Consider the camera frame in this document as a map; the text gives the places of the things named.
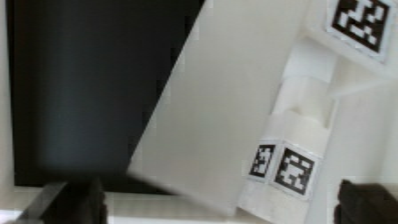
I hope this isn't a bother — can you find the white leg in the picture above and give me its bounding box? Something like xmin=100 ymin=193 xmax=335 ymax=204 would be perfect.
xmin=237 ymin=140 xmax=321 ymax=224

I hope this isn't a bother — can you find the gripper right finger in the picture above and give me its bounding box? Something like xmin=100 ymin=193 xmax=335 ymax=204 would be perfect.
xmin=333 ymin=180 xmax=398 ymax=224

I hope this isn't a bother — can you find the white chair back frame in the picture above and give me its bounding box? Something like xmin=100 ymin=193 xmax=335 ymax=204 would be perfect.
xmin=127 ymin=0 xmax=398 ymax=224

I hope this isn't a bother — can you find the white front fence rail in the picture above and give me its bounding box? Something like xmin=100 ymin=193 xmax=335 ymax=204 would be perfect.
xmin=0 ymin=0 xmax=269 ymax=224

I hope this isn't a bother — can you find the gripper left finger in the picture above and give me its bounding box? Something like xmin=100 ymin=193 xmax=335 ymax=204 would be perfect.
xmin=13 ymin=179 xmax=107 ymax=224

